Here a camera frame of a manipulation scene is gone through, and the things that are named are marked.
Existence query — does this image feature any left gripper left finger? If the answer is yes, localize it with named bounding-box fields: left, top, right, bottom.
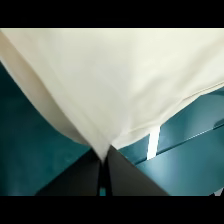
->
left=34, top=148, right=102, bottom=197

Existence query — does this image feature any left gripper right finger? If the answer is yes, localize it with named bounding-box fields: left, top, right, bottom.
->
left=106, top=145, right=170, bottom=197

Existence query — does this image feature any cream white shirt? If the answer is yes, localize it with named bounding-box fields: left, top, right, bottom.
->
left=0, top=27, right=224, bottom=163

